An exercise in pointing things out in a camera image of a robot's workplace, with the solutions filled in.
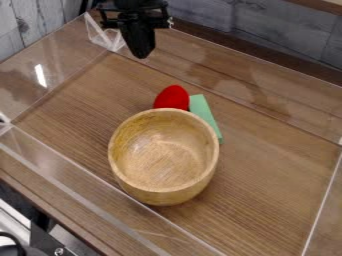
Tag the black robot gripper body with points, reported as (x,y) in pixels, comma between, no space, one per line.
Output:
(118,12)

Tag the black metal mount bracket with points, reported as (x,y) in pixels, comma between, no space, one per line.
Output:
(43,241)

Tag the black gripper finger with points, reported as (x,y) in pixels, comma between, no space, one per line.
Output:
(139,37)

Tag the wooden bowl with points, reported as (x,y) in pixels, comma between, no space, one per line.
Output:
(163,154)

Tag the red strawberry toy fruit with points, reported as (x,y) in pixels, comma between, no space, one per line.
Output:
(172,97)

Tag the clear acrylic corner bracket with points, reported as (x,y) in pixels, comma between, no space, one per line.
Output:
(108,38)

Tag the clear acrylic enclosure walls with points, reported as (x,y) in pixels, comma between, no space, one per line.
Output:
(272,203)

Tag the green rectangular block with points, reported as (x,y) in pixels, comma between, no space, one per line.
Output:
(199,107)

